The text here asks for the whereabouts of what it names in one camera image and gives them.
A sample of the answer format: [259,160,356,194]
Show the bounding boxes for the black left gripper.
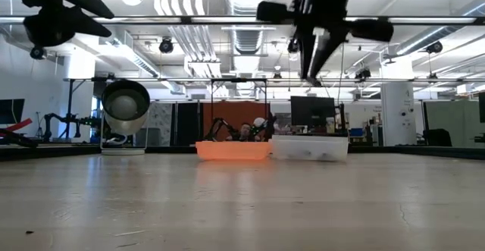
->
[0,0,115,61]

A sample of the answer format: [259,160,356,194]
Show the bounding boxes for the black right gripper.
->
[256,0,394,88]

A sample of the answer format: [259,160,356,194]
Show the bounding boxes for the clear plastic supply box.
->
[270,134,350,162]

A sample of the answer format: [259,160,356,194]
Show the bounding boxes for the orange plastic box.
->
[195,140,272,162]

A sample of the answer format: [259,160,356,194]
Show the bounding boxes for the black computer monitor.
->
[290,96,336,129]

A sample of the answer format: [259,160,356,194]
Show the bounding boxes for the grey overhead crossbar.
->
[0,14,485,27]

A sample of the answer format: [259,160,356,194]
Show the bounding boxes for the white pillar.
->
[380,80,416,147]

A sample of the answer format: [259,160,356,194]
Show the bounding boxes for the person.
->
[227,121,253,143]

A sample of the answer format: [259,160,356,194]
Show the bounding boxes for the white cylinder lamp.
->
[100,79,152,156]

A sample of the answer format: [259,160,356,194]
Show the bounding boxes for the red bar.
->
[0,118,33,133]

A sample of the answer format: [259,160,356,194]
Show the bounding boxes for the black office chair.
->
[423,128,453,147]

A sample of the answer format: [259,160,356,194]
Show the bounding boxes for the black metal stand frame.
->
[210,77,268,142]

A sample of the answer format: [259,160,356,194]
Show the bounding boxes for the orange partition wall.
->
[202,101,272,142]

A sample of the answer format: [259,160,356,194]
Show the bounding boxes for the black wall screen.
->
[0,98,26,125]

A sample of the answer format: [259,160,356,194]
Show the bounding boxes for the black aluminium table frame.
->
[0,144,485,160]

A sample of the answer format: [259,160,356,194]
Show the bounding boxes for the grey-green partition wall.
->
[423,99,480,147]

